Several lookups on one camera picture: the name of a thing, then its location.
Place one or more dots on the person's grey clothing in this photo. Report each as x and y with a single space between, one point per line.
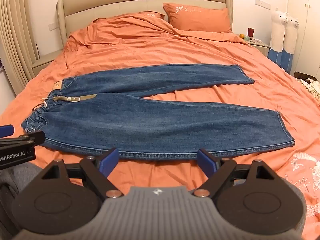
15 180

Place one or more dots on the pile of light clothes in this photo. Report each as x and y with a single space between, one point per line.
310 86

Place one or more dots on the white alpaca plush toy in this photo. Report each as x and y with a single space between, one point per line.
291 40
277 35

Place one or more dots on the cream wardrobe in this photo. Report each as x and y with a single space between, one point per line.
307 17

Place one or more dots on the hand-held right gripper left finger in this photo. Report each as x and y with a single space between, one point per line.
111 161

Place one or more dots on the white wall switch plate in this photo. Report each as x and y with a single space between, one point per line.
263 4

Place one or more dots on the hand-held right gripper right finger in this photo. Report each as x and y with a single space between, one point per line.
206 163

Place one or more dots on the white wall socket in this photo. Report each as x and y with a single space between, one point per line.
53 26

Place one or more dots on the beige pleated curtain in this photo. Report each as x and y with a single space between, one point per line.
15 25

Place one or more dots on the orange duvet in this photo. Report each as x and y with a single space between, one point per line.
150 42

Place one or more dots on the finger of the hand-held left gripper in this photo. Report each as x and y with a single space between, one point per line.
6 130
25 140

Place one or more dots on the blue denim pants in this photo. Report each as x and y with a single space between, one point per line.
150 122

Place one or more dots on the beige upholstered bed headboard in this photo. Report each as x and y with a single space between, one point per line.
112 2

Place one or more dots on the beige nightstand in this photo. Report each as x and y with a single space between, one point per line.
260 46
46 61

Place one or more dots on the dark red cup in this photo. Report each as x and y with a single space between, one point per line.
250 33

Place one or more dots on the khaki webbing belt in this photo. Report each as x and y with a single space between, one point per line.
85 97

